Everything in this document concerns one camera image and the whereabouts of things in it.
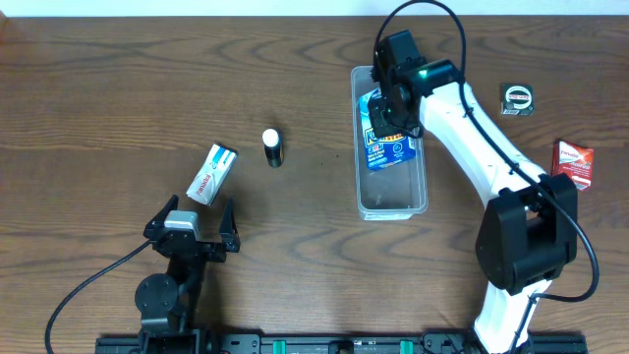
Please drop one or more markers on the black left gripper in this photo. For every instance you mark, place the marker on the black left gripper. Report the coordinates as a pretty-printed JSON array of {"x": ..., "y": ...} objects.
[{"x": 205, "y": 248}]

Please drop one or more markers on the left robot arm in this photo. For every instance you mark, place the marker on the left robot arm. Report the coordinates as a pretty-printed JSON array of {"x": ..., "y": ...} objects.
[{"x": 168, "y": 301}]

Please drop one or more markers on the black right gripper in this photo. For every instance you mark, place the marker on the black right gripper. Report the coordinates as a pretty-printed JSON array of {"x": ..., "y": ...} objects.
[{"x": 388, "y": 120}]

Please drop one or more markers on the white green Panadol box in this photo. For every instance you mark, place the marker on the white green Panadol box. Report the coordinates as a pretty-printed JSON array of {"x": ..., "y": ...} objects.
[{"x": 212, "y": 174}]

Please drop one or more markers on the dark bottle white cap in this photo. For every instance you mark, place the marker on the dark bottle white cap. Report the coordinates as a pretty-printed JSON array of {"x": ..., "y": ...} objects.
[{"x": 273, "y": 147}]

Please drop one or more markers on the clear plastic container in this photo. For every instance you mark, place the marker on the clear plastic container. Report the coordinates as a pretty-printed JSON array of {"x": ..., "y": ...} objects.
[{"x": 395, "y": 192}]

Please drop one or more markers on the red Panadol box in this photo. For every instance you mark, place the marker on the red Panadol box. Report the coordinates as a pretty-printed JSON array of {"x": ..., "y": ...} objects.
[{"x": 574, "y": 161}]

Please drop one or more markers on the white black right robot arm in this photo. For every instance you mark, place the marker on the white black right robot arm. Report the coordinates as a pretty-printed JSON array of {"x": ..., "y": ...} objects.
[{"x": 529, "y": 230}]

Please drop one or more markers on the blue Kool Fever box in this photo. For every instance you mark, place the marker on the blue Kool Fever box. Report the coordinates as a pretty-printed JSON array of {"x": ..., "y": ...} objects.
[{"x": 383, "y": 152}]

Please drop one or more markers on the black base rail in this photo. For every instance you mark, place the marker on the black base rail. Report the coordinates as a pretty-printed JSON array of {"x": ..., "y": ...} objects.
[{"x": 339, "y": 344}]

